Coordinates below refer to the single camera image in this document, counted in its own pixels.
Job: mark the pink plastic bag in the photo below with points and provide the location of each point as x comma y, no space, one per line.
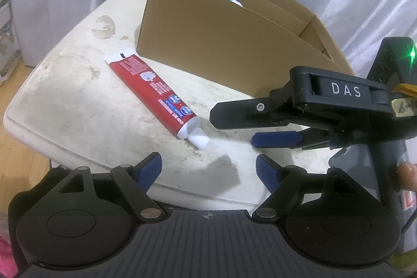
8,266

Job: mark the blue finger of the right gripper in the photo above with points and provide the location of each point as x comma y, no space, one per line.
291,139
261,113

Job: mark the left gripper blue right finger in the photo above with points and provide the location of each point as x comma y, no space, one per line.
284,184

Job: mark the brown cardboard box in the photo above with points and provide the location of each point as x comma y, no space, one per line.
250,49

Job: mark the red toothpaste tube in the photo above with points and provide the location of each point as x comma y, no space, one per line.
158,97

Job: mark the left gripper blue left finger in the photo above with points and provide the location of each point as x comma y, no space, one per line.
134,183

